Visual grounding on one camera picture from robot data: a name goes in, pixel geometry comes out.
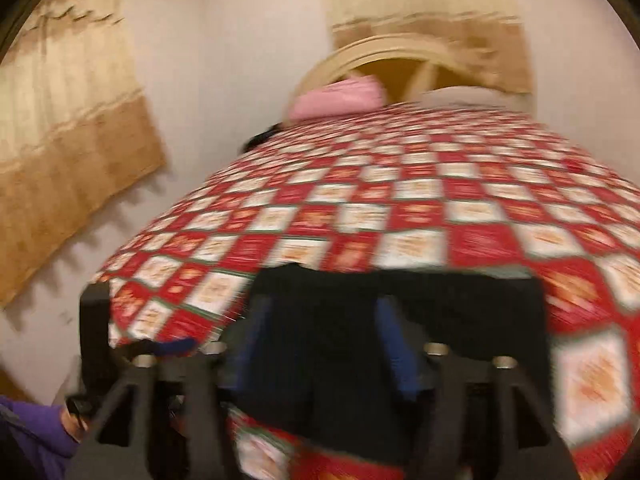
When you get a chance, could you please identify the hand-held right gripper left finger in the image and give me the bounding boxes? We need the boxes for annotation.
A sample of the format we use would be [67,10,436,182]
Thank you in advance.
[65,295,273,480]

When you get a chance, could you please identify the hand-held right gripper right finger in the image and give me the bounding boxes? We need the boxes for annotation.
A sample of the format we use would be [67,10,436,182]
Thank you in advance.
[375,295,581,480]

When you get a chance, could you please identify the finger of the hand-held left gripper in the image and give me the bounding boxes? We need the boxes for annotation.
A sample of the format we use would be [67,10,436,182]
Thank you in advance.
[112,336,199,362]
[79,280,113,403]

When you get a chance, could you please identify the black pants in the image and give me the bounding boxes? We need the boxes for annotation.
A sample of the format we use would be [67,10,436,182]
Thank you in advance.
[220,262,551,466]

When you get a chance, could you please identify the person's left forearm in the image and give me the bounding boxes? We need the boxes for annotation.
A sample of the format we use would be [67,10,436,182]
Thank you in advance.
[0,394,90,480]

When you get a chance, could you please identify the red checkered printed blanket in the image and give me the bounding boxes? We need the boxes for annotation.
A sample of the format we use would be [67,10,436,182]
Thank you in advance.
[92,101,640,480]

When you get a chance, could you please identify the pink pillow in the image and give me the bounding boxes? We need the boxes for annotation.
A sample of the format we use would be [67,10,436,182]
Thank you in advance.
[290,75,386,122]

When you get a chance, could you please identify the striped pillow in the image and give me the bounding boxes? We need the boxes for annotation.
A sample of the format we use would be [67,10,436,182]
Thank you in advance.
[417,85,531,111]

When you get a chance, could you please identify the cream wooden headboard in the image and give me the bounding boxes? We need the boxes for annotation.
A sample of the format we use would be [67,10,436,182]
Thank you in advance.
[285,32,536,121]

